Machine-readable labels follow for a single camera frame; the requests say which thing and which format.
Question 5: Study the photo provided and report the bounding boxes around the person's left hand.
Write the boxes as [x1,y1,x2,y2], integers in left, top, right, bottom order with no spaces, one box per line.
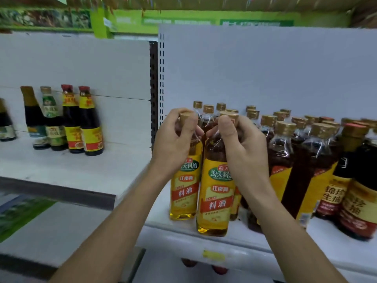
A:
[150,108,205,177]

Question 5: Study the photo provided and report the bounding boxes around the person's right hand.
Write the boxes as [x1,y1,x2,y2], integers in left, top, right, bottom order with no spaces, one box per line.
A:
[206,115,270,192]

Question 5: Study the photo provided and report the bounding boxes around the yellow cooking wine bottle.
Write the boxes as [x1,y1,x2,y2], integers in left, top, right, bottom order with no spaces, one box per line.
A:
[169,112,204,221]
[196,111,240,237]

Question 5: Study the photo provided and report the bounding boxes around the person's right forearm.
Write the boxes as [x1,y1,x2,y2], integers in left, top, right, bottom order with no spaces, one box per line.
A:
[235,180,349,283]

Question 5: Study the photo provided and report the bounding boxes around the person's left forearm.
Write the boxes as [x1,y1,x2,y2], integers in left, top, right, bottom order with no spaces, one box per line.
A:
[48,161,177,283]

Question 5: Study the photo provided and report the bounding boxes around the row of gold-capped wine bottles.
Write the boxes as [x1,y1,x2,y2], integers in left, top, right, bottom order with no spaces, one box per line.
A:
[193,101,260,222]

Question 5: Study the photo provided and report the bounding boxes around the perforated shelf upright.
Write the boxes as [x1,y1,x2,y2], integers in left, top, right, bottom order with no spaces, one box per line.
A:
[149,33,166,151]

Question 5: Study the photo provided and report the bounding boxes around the white shelf back panel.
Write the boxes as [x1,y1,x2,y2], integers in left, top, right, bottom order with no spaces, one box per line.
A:
[0,32,151,146]
[159,25,377,122]

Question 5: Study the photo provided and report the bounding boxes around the row of dark brown bottles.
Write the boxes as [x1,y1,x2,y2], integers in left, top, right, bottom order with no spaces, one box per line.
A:
[247,109,343,233]

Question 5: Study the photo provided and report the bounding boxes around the red-capped yellow label sauce bottle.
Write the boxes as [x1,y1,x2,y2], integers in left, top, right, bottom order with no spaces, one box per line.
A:
[61,84,85,154]
[78,86,104,157]

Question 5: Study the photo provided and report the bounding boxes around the green sign banner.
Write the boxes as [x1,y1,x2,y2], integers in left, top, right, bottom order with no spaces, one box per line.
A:
[0,6,351,37]

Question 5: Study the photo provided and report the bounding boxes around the dark soy sauce bottle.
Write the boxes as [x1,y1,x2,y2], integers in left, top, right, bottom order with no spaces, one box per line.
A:
[336,138,377,242]
[315,124,370,221]

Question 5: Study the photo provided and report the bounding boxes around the yellow price tag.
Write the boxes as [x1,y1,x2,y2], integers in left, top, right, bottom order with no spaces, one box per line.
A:
[203,250,225,262]

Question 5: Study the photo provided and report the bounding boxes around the green label sauce bottle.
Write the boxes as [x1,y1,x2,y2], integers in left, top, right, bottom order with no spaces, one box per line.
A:
[40,86,68,151]

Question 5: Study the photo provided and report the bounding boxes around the gold-necked dark sauce bottle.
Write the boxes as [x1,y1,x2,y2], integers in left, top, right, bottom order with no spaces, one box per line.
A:
[20,86,50,150]

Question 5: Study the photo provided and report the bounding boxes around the white lower shelf board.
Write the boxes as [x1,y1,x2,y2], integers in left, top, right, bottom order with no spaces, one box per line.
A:
[0,191,147,283]

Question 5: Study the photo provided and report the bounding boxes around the dark bottle with pale label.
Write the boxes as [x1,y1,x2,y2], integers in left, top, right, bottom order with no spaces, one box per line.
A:
[0,98,17,142]

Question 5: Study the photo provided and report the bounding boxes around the green poster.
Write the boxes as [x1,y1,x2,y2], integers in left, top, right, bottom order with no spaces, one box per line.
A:
[0,195,57,244]

